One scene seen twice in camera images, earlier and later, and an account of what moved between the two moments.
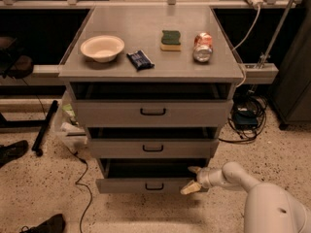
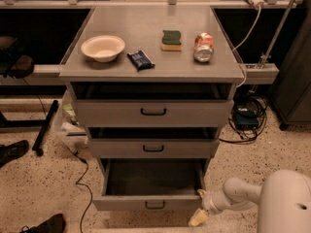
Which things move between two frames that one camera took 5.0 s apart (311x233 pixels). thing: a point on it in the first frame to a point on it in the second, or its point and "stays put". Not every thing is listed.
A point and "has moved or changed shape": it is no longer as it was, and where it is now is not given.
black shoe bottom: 54,224 stays put
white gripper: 203,177 to 210,201
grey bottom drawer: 147,175 has moved or changed shape
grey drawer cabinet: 153,85 stays put
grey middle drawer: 154,142 stays put
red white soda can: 203,47 stays put
